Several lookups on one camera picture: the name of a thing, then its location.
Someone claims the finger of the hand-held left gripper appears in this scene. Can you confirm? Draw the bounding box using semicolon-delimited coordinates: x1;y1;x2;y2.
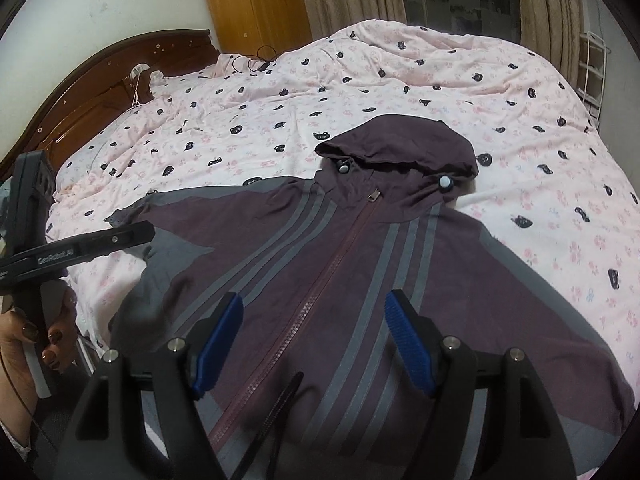
74;221;156;262

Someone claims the white shelf rack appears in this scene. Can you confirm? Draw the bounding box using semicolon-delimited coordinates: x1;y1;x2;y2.
575;31;613;131

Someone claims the purple grey hooded jacket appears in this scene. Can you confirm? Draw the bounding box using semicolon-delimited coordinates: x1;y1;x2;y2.
104;114;637;480

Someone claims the dark wooden headboard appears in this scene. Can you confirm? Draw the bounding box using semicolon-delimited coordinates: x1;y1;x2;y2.
0;29;221;181

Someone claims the white cable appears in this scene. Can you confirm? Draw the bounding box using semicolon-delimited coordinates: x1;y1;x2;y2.
129;62;151;111

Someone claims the black cable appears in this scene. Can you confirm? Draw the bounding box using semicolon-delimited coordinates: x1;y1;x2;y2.
231;45;278;73

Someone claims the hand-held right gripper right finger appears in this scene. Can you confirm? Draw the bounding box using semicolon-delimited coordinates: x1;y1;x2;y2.
383;288;578;480

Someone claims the pink cat print blanket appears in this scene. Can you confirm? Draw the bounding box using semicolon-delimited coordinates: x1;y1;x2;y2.
47;19;640;461

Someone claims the black strap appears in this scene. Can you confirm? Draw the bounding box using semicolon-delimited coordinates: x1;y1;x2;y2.
235;371;305;480

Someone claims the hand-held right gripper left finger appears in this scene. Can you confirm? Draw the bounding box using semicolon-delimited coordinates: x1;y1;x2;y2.
52;291;245;480

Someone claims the person's left hand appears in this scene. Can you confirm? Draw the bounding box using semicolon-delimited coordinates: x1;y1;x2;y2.
0;287;78;416

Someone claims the light wooden wardrobe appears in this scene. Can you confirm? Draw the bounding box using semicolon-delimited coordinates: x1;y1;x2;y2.
196;0;313;56

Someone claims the person's left forearm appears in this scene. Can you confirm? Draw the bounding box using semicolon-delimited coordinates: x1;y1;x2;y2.
0;405;36;466

